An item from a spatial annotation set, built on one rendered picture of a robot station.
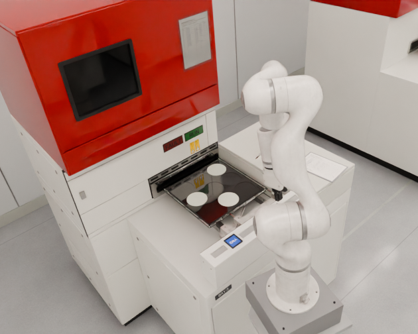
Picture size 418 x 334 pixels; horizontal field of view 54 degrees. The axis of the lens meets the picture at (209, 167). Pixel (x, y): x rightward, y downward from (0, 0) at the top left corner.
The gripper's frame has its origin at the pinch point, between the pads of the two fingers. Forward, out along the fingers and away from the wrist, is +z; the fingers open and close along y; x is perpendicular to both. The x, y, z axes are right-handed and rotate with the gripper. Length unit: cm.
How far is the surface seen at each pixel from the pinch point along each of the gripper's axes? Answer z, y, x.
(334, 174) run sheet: 8.2, 0.9, 36.0
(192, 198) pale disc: 6.1, -40.9, -18.4
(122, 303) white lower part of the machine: 65, -73, -62
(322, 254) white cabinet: 59, -8, 31
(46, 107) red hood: -60, -42, -65
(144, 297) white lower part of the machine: 72, -75, -48
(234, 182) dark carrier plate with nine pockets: 7.4, -35.3, 4.2
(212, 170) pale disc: 4, -50, 3
